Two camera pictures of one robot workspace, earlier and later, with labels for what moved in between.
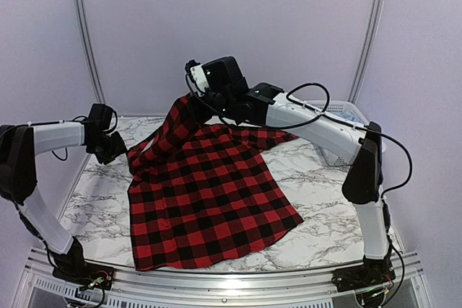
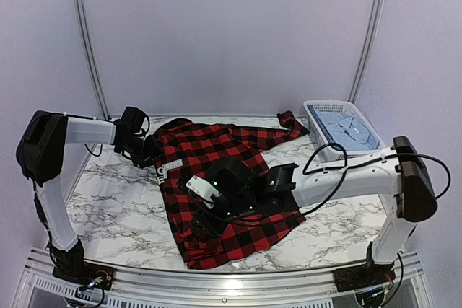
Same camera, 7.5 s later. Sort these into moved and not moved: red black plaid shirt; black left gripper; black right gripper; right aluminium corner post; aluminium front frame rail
Moved: black right gripper; black left gripper; red black plaid shirt
Not moved: aluminium front frame rail; right aluminium corner post
